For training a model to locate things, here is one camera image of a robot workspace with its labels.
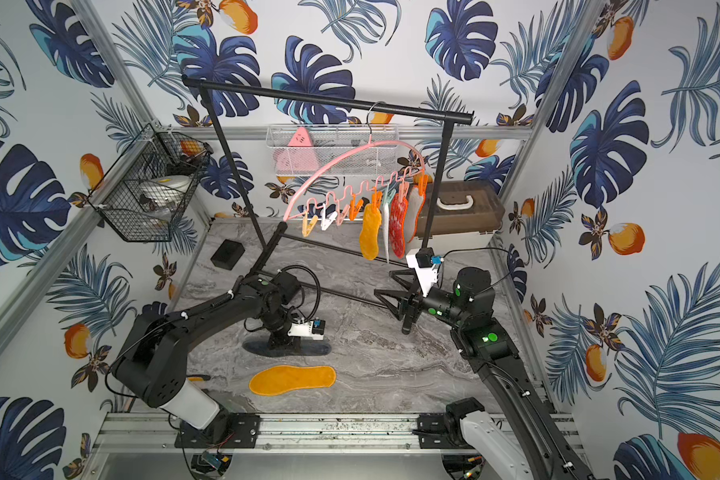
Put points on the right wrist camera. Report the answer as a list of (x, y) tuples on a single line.
[(426, 265)]

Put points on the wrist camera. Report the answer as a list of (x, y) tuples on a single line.
[(312, 329), (426, 265)]

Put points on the white bowl in basket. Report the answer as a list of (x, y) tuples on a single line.
[(164, 191)]

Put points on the orange shoe insole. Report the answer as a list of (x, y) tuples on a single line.
[(282, 379), (368, 238)]

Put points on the brown lid storage box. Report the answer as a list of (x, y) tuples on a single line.
[(467, 206)]

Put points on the yellow handled pliers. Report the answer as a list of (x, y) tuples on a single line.
[(198, 378)]

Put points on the red shoe insole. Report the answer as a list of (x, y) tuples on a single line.
[(398, 211)]

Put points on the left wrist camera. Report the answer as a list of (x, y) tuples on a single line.
[(312, 329)]

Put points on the pink triangle item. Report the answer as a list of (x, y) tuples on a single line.
[(298, 156)]

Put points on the black garment rack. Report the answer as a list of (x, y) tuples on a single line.
[(346, 204)]

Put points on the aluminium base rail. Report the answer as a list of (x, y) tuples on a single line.
[(283, 433)]

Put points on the black wire basket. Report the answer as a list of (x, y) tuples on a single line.
[(151, 154)]

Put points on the dark grey shoe insole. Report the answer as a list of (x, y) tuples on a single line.
[(309, 348)]

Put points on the pink clip hanger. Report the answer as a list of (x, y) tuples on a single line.
[(338, 183)]

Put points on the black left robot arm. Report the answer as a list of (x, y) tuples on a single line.
[(155, 360)]

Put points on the white shoe insole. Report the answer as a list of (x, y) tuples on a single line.
[(415, 198)]

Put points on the small black box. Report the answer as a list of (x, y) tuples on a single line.
[(227, 255)]

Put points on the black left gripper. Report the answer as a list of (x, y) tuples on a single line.
[(282, 336)]

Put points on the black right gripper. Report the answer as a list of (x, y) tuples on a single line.
[(405, 305)]

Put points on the clear wall shelf basket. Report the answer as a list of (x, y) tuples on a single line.
[(330, 150)]

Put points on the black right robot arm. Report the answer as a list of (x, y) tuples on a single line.
[(535, 448)]

